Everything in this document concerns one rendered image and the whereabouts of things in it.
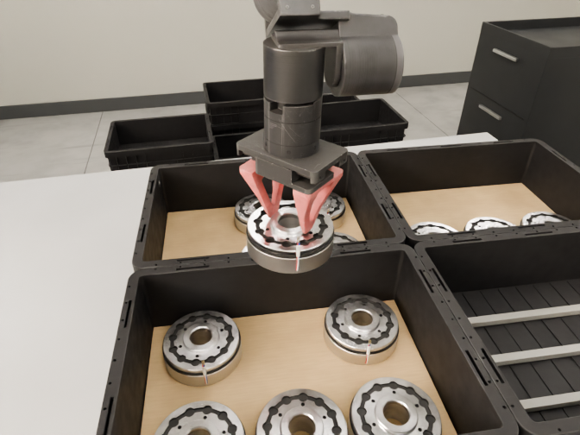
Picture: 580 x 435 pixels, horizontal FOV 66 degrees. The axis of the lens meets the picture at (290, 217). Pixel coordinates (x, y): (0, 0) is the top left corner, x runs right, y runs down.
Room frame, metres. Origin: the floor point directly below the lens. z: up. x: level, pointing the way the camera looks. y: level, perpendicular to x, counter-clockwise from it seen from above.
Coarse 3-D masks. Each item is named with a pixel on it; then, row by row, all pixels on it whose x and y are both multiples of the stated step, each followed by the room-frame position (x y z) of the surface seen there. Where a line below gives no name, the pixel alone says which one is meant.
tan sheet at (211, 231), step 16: (224, 208) 0.75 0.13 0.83; (176, 224) 0.70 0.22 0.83; (192, 224) 0.70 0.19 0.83; (208, 224) 0.70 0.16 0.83; (224, 224) 0.70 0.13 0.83; (352, 224) 0.70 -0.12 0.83; (176, 240) 0.65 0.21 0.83; (192, 240) 0.65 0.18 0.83; (208, 240) 0.65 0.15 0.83; (224, 240) 0.65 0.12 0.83; (240, 240) 0.65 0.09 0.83; (176, 256) 0.60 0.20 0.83; (192, 256) 0.60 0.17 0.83
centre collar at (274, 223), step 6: (282, 210) 0.45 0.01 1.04; (288, 210) 0.45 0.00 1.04; (294, 210) 0.45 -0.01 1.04; (276, 216) 0.43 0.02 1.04; (282, 216) 0.44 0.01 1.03; (288, 216) 0.44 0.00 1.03; (294, 216) 0.44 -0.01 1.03; (270, 222) 0.42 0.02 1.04; (276, 222) 0.42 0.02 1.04; (276, 228) 0.41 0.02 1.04; (282, 228) 0.41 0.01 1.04; (288, 228) 0.41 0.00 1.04; (294, 228) 0.41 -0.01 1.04; (300, 228) 0.41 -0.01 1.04; (282, 234) 0.40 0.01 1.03; (288, 234) 0.40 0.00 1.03; (294, 234) 0.40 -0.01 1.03; (300, 234) 0.40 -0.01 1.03
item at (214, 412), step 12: (180, 408) 0.30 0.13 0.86; (192, 408) 0.30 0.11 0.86; (204, 408) 0.30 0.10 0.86; (216, 408) 0.30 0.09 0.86; (228, 408) 0.30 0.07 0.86; (168, 420) 0.28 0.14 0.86; (180, 420) 0.28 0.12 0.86; (192, 420) 0.28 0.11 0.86; (216, 420) 0.28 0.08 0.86; (228, 420) 0.28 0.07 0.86; (240, 420) 0.28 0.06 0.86; (156, 432) 0.27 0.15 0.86; (168, 432) 0.27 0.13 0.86; (228, 432) 0.27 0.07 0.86; (240, 432) 0.27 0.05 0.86
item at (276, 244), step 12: (288, 204) 0.47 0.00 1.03; (252, 216) 0.44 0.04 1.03; (264, 216) 0.44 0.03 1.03; (324, 216) 0.44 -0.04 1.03; (252, 228) 0.42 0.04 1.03; (264, 228) 0.42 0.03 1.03; (312, 228) 0.42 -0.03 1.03; (324, 228) 0.42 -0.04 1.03; (252, 240) 0.40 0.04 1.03; (264, 240) 0.39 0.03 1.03; (276, 240) 0.39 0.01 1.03; (288, 240) 0.39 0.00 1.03; (300, 240) 0.39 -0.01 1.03; (312, 240) 0.40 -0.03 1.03; (324, 240) 0.40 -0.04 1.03; (276, 252) 0.38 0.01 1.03; (288, 252) 0.38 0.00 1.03; (300, 252) 0.38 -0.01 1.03
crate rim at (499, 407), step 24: (192, 264) 0.47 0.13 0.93; (216, 264) 0.47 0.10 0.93; (240, 264) 0.47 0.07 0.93; (432, 288) 0.42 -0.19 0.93; (120, 336) 0.34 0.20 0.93; (456, 336) 0.34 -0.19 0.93; (120, 360) 0.31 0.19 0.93; (120, 384) 0.28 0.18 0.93; (480, 384) 0.28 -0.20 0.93; (504, 408) 0.26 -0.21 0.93; (96, 432) 0.23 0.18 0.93; (480, 432) 0.23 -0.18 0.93; (504, 432) 0.23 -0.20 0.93
